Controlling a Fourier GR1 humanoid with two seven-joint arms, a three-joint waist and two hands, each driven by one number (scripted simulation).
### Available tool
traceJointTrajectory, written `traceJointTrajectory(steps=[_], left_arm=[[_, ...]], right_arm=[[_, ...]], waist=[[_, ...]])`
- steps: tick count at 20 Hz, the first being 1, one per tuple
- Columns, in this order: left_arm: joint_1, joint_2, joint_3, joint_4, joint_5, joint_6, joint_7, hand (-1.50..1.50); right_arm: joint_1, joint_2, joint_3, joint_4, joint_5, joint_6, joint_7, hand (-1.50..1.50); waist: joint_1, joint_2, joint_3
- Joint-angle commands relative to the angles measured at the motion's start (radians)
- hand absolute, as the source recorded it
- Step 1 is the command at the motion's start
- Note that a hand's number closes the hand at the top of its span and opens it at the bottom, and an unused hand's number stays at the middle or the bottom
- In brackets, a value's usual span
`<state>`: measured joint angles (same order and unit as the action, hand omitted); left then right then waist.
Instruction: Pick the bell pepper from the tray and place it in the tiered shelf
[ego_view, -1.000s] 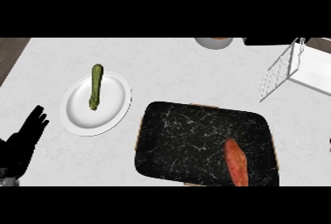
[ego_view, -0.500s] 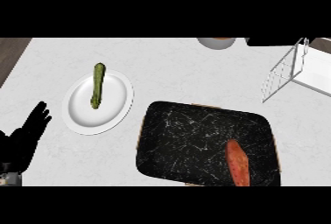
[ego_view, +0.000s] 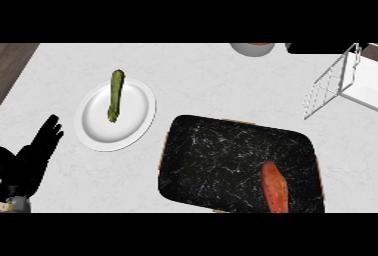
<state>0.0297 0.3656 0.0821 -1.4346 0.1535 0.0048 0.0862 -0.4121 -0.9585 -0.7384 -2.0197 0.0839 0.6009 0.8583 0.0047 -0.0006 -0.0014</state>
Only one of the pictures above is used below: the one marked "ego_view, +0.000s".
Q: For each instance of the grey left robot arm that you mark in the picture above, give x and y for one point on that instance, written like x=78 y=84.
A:
x=15 y=204

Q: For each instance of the grey round pot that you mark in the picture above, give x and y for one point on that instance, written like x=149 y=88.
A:
x=251 y=49

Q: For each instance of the black appliance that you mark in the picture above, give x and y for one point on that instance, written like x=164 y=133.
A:
x=315 y=48

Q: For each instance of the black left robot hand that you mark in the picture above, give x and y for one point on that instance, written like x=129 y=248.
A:
x=34 y=156

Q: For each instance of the black marble tray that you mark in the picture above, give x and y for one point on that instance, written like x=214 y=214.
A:
x=236 y=166

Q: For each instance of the green zucchini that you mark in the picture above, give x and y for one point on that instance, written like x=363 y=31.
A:
x=115 y=96

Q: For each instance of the white oval plate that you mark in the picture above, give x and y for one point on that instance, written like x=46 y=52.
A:
x=115 y=115

